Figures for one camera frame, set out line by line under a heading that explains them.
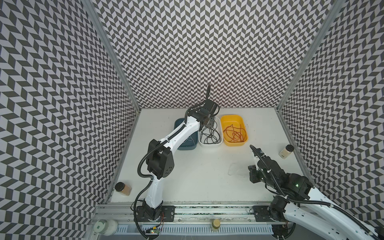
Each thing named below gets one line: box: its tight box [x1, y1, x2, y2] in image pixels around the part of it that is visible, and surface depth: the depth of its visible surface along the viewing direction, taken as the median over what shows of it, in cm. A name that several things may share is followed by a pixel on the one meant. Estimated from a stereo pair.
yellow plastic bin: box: [221, 114, 248, 147], surface depth 106 cm
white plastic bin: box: [198, 116, 224, 147], surface depth 104 cm
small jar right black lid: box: [278, 144, 295, 159], surface depth 89 cm
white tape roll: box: [93, 219, 118, 236], surface depth 63 cm
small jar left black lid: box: [115, 182, 133, 196], surface depth 74 cm
